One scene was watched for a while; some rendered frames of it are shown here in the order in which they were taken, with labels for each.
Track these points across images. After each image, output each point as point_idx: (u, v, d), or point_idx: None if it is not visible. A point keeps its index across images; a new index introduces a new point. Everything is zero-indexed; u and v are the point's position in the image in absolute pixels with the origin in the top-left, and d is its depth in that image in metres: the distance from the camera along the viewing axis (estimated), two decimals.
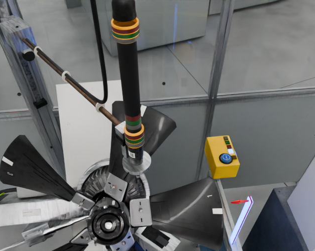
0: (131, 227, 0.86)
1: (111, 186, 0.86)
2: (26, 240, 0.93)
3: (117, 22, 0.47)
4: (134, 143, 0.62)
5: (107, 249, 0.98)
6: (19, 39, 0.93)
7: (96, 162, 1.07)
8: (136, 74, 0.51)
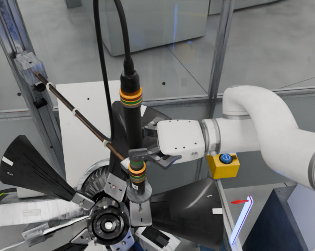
0: (131, 227, 0.86)
1: (111, 186, 0.86)
2: (26, 240, 0.93)
3: None
4: (137, 178, 0.72)
5: (107, 249, 0.98)
6: (32, 74, 1.03)
7: (96, 162, 1.07)
8: (139, 128, 0.61)
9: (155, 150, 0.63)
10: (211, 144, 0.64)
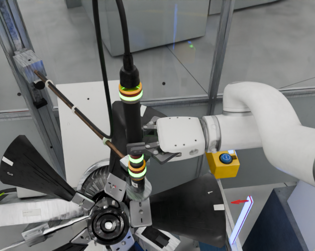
0: (131, 227, 0.86)
1: (111, 186, 0.86)
2: (26, 240, 0.93)
3: None
4: (137, 176, 0.71)
5: (107, 249, 0.98)
6: (31, 71, 1.02)
7: (96, 162, 1.07)
8: (139, 124, 0.60)
9: (153, 144, 0.63)
10: (211, 141, 0.63)
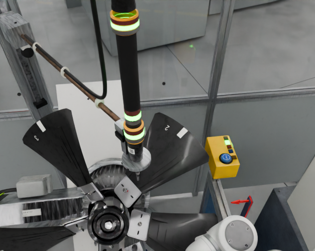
0: (126, 235, 0.86)
1: (124, 188, 0.87)
2: None
3: (116, 14, 0.46)
4: (134, 139, 0.61)
5: None
6: (18, 36, 0.92)
7: (96, 162, 1.07)
8: (136, 68, 0.50)
9: None
10: None
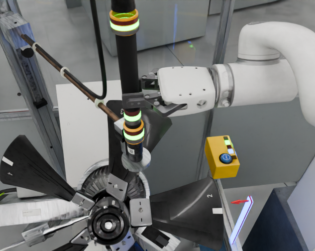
0: None
1: (141, 208, 0.88)
2: (26, 240, 0.93)
3: (116, 14, 0.46)
4: (134, 139, 0.61)
5: (107, 249, 0.98)
6: (18, 36, 0.92)
7: (96, 162, 1.07)
8: (135, 68, 0.50)
9: (153, 95, 0.53)
10: (222, 91, 0.53)
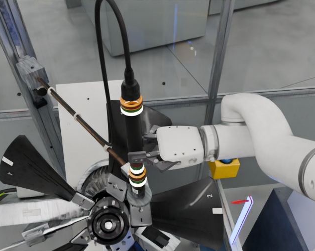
0: None
1: (141, 208, 0.88)
2: (26, 240, 0.93)
3: None
4: (138, 183, 0.73)
5: (107, 249, 0.98)
6: (34, 78, 1.04)
7: (96, 162, 1.07)
8: (140, 134, 0.62)
9: (153, 153, 0.65)
10: (209, 150, 0.65)
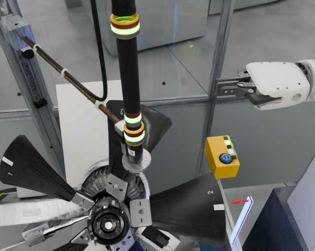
0: None
1: (141, 210, 0.89)
2: (26, 240, 0.93)
3: (117, 18, 0.46)
4: (134, 140, 0.62)
5: (107, 249, 0.98)
6: (18, 37, 0.93)
7: (96, 162, 1.07)
8: (136, 70, 0.50)
9: (247, 84, 0.55)
10: None
